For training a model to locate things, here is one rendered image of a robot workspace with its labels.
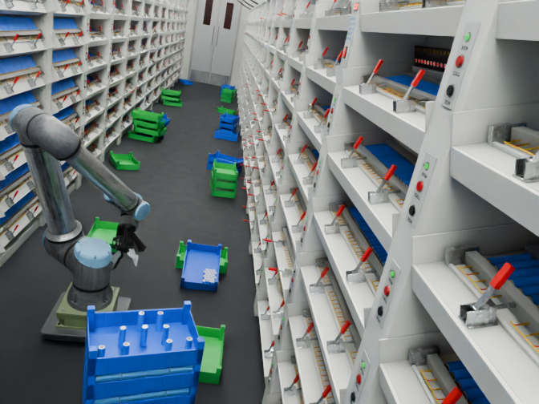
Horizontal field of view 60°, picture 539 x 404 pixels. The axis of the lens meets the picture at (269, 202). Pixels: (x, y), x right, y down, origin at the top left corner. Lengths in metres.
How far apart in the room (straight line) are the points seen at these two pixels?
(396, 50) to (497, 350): 0.97
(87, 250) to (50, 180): 0.32
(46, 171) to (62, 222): 0.25
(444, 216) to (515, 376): 0.27
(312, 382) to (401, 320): 0.61
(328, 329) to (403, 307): 0.47
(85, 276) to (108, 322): 0.62
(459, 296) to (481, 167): 0.19
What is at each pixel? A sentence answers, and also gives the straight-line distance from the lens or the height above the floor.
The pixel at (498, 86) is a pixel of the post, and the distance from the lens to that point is 0.75.
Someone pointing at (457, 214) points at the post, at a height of 1.18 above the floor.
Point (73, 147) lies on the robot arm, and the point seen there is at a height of 0.88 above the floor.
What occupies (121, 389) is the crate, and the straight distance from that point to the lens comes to 1.39.
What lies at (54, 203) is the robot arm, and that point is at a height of 0.59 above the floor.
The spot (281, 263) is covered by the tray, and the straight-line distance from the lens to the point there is 1.97.
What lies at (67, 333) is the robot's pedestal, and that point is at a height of 0.06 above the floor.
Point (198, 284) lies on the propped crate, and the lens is 2.59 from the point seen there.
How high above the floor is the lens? 1.38
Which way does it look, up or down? 20 degrees down
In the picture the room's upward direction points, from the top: 11 degrees clockwise
